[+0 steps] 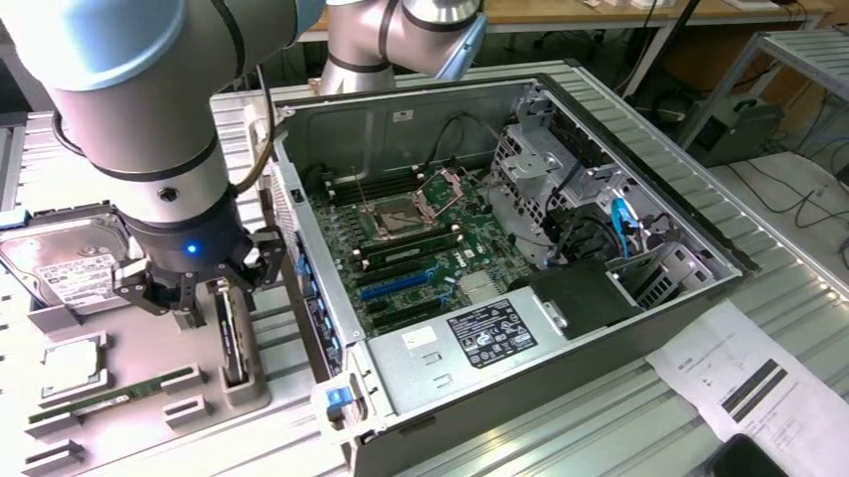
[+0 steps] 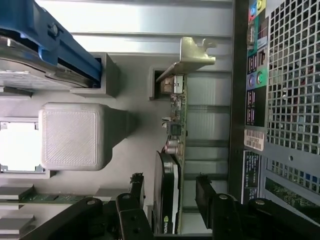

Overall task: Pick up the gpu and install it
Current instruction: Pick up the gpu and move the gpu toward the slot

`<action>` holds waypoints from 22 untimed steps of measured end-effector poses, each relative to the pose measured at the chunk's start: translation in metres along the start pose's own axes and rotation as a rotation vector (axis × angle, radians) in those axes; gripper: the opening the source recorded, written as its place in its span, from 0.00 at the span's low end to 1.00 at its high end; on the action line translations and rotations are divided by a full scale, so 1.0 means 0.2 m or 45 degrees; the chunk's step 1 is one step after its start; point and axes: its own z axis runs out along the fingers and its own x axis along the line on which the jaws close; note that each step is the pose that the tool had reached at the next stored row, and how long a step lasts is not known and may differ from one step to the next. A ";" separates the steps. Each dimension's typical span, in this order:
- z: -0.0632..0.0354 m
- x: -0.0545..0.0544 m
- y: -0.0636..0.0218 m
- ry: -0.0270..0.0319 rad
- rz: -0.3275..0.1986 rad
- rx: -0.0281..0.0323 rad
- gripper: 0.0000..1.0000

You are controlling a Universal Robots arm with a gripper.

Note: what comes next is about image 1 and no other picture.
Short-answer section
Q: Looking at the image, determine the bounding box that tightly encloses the silver power supply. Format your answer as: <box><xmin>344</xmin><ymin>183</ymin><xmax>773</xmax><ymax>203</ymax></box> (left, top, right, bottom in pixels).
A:
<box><xmin>362</xmin><ymin>290</ymin><xmax>649</xmax><ymax>416</ymax></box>

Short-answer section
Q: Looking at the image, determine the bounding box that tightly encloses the black phone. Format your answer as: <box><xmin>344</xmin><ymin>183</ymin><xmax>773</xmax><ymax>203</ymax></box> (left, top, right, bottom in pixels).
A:
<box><xmin>706</xmin><ymin>432</ymin><xmax>790</xmax><ymax>477</ymax></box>

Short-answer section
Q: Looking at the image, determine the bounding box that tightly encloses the open PC case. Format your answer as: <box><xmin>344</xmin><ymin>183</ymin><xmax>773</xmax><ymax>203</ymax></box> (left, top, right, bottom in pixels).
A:
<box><xmin>245</xmin><ymin>73</ymin><xmax>763</xmax><ymax>477</ymax></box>

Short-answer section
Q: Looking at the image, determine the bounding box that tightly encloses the grey parts rack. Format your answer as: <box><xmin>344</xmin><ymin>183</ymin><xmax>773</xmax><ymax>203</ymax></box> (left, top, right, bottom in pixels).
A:
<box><xmin>17</xmin><ymin>270</ymin><xmax>275</xmax><ymax>477</ymax></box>

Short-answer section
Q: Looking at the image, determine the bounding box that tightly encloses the blue disk wire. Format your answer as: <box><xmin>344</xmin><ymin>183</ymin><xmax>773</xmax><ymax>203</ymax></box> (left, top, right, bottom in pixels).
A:
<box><xmin>612</xmin><ymin>197</ymin><xmax>639</xmax><ymax>260</ymax></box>

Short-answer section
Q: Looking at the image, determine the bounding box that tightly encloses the blue expansion slot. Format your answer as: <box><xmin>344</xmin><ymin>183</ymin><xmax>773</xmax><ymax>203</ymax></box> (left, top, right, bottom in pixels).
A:
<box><xmin>359</xmin><ymin>271</ymin><xmax>440</xmax><ymax>301</ymax></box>

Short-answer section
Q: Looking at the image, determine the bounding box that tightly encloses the black wire bundle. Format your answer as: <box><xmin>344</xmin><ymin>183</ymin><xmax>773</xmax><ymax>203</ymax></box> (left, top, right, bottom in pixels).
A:
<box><xmin>546</xmin><ymin>203</ymin><xmax>622</xmax><ymax>267</ymax></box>

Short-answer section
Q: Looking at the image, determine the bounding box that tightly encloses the metal socket cover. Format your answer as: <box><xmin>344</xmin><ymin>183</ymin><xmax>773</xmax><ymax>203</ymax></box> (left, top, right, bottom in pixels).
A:
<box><xmin>414</xmin><ymin>166</ymin><xmax>476</xmax><ymax>220</ymax></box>

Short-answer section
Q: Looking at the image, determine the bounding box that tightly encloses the black expansion slot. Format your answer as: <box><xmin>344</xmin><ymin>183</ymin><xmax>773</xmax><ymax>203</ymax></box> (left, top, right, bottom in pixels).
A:
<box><xmin>354</xmin><ymin>256</ymin><xmax>434</xmax><ymax>288</ymax></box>
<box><xmin>366</xmin><ymin>296</ymin><xmax>444</xmax><ymax>319</ymax></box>
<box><xmin>370</xmin><ymin>310</ymin><xmax>452</xmax><ymax>335</ymax></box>

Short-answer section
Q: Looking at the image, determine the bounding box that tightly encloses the silver disk bay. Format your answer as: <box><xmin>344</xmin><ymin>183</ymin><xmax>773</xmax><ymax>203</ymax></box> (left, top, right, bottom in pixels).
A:
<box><xmin>606</xmin><ymin>240</ymin><xmax>742</xmax><ymax>309</ymax></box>

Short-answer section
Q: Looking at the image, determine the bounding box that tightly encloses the thin locking lever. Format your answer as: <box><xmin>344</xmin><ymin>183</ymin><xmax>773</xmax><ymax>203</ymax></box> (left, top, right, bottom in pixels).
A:
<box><xmin>352</xmin><ymin>168</ymin><xmax>374</xmax><ymax>213</ymax></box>

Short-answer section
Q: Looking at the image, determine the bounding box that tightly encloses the silver chipset heat sink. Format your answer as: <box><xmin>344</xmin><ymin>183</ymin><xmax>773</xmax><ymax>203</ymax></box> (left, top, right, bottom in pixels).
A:
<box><xmin>459</xmin><ymin>271</ymin><xmax>507</xmax><ymax>305</ymax></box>

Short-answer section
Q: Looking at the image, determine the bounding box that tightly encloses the printed paper sheet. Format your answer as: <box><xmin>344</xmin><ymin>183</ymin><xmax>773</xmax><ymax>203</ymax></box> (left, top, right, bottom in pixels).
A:
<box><xmin>646</xmin><ymin>297</ymin><xmax>849</xmax><ymax>443</ymax></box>

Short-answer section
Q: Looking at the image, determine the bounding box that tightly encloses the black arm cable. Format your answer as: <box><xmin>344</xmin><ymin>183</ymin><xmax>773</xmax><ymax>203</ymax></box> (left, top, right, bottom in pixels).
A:
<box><xmin>211</xmin><ymin>0</ymin><xmax>279</xmax><ymax>194</ymax></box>

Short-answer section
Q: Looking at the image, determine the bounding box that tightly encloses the wooden desk white frame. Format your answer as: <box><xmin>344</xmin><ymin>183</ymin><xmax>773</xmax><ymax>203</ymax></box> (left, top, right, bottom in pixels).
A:
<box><xmin>291</xmin><ymin>0</ymin><xmax>834</xmax><ymax>98</ymax></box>

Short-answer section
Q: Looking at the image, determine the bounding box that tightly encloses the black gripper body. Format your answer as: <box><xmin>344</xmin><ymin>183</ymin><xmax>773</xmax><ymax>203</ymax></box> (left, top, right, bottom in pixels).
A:
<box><xmin>123</xmin><ymin>186</ymin><xmax>259</xmax><ymax>274</ymax></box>

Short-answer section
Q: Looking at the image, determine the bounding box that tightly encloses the silver CPU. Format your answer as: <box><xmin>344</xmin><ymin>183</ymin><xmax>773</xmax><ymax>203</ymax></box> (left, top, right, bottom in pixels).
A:
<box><xmin>42</xmin><ymin>342</ymin><xmax>101</xmax><ymax>392</ymax></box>

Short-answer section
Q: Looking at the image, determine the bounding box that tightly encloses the aluminium slat table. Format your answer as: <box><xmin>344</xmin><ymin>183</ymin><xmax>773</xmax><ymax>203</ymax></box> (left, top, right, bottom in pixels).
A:
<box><xmin>715</xmin><ymin>29</ymin><xmax>849</xmax><ymax>155</ymax></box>

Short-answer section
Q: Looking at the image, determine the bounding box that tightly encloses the green slotted RAM stick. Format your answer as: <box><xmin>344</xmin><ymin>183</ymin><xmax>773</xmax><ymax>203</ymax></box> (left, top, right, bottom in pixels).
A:
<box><xmin>362</xmin><ymin>241</ymin><xmax>460</xmax><ymax>263</ymax></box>

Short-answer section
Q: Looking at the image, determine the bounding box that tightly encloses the black looped wire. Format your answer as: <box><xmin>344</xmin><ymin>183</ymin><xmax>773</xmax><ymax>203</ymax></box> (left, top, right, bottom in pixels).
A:
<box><xmin>426</xmin><ymin>112</ymin><xmax>486</xmax><ymax>171</ymax></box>

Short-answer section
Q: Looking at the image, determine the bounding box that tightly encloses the black floor device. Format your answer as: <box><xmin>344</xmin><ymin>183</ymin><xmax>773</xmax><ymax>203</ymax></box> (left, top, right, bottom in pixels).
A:
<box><xmin>689</xmin><ymin>98</ymin><xmax>783</xmax><ymax>168</ymax></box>

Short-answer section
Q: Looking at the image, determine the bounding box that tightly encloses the green loose RAM stick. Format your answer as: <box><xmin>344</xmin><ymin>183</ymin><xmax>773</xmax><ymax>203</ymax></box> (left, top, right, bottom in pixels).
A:
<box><xmin>29</xmin><ymin>368</ymin><xmax>193</xmax><ymax>421</ymax></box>

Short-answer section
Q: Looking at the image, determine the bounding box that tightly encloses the blue case latch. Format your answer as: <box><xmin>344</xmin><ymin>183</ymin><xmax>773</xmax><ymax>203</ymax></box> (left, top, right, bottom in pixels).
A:
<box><xmin>321</xmin><ymin>386</ymin><xmax>352</xmax><ymax>416</ymax></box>

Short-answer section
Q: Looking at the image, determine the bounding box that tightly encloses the green motherboard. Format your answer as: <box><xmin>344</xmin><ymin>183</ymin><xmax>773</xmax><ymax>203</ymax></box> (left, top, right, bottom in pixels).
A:
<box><xmin>301</xmin><ymin>163</ymin><xmax>538</xmax><ymax>339</ymax></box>

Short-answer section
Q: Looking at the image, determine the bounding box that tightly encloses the hard disk with blue carrier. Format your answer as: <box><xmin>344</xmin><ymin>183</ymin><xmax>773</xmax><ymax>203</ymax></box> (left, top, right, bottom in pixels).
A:
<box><xmin>0</xmin><ymin>198</ymin><xmax>144</xmax><ymax>317</ymax></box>

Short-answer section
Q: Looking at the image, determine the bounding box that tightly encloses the silver drive cage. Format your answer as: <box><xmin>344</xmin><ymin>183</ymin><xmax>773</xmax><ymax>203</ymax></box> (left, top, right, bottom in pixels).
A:
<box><xmin>494</xmin><ymin>83</ymin><xmax>642</xmax><ymax>235</ymax></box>

